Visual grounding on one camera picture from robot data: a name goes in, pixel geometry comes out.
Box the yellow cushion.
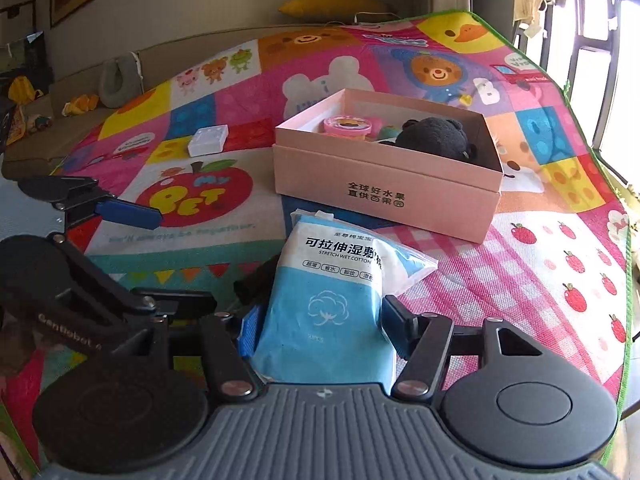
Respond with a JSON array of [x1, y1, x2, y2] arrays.
[[277, 0, 393, 21]]

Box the grey neck pillow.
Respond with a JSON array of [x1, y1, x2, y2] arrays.
[[98, 51, 143, 108]]

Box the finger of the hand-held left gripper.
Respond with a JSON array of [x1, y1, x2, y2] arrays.
[[130, 254, 282, 317], [16, 176, 164, 229]]

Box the yellow bag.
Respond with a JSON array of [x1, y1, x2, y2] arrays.
[[7, 75, 43, 106]]

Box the white plastic box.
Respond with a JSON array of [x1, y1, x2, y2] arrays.
[[188, 124, 230, 157]]

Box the blue cotton pad packet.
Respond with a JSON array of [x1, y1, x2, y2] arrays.
[[250, 207, 440, 396]]

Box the colourful cartoon play mat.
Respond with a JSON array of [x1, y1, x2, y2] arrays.
[[0, 9, 636, 466]]

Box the pink round toy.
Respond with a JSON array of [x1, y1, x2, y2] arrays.
[[322, 115, 373, 140]]

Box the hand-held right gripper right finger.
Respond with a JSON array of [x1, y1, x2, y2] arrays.
[[382, 295, 545, 399]]

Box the yellow plush toy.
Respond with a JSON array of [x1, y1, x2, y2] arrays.
[[61, 94, 99, 117]]

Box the thin white cable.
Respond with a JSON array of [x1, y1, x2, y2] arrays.
[[354, 9, 398, 25]]

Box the black window frame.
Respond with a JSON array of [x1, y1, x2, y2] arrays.
[[542, 0, 640, 161]]

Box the black plush toy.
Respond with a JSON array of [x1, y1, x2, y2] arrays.
[[378, 117, 477, 163]]

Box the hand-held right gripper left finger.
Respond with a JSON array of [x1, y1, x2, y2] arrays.
[[199, 304, 267, 397]]

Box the pink cardboard box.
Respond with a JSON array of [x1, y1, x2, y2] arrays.
[[272, 87, 505, 242]]

